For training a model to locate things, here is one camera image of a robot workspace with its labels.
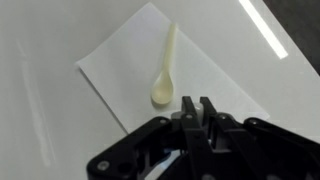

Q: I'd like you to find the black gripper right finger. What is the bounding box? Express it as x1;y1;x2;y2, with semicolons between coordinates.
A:
199;97;320;180

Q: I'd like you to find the cream plastic spoon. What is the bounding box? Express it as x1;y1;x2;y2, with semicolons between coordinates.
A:
150;22;179;108

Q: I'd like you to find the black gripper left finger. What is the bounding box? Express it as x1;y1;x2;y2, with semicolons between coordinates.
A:
87;96;218;180

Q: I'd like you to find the white paper napkin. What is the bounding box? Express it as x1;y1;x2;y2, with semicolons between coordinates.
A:
75;1;271;135

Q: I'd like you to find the small white cup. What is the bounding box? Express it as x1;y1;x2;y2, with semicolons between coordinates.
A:
170;102;231;153

